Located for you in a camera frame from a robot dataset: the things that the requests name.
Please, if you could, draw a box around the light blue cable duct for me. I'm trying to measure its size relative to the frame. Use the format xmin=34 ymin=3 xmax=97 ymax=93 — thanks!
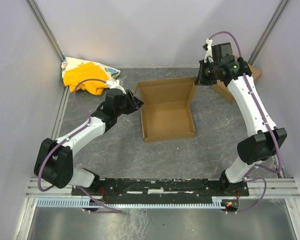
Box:
xmin=36 ymin=196 xmax=243 ymax=210

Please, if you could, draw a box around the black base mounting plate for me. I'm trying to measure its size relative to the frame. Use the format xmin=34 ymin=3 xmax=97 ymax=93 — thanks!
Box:
xmin=84 ymin=178 xmax=249 ymax=205

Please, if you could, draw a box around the aluminium frame rail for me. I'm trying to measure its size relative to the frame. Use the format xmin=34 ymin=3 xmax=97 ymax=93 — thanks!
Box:
xmin=25 ymin=178 xmax=300 ymax=199

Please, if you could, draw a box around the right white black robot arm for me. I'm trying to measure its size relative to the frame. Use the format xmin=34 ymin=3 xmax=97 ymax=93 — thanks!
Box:
xmin=195 ymin=38 xmax=287 ymax=193

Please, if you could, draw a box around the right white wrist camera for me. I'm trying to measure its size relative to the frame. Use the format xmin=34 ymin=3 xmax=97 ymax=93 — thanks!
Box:
xmin=203 ymin=38 xmax=214 ymax=63

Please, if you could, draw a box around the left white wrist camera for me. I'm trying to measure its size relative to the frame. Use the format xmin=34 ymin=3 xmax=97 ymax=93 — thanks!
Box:
xmin=105 ymin=80 xmax=126 ymax=94

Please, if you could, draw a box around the aluminium corner post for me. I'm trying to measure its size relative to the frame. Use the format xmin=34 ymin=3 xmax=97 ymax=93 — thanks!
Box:
xmin=248 ymin=0 xmax=290 ymax=65
xmin=25 ymin=0 xmax=65 ymax=62

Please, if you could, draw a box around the white patterned cloth bag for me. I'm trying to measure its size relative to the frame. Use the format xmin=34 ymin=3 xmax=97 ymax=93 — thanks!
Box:
xmin=61 ymin=57 xmax=121 ymax=90

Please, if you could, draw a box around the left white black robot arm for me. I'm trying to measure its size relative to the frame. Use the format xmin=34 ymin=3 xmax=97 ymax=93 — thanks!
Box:
xmin=33 ymin=88 xmax=144 ymax=189

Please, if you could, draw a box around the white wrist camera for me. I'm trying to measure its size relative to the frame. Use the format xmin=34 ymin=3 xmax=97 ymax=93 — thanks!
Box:
xmin=105 ymin=80 xmax=126 ymax=94
xmin=203 ymin=38 xmax=214 ymax=63

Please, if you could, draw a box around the left aluminium corner post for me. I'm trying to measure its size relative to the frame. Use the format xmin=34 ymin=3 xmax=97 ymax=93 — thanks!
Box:
xmin=25 ymin=0 xmax=65 ymax=62

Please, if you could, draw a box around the yellow cloth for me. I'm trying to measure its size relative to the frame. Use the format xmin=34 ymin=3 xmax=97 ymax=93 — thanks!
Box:
xmin=63 ymin=62 xmax=109 ymax=96

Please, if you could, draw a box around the closed brown cardboard box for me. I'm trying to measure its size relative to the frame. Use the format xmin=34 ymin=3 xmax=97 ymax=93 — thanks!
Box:
xmin=210 ymin=63 xmax=262 ymax=104

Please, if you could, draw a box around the right aluminium corner post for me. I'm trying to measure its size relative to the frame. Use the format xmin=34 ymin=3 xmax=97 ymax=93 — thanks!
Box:
xmin=248 ymin=0 xmax=290 ymax=65

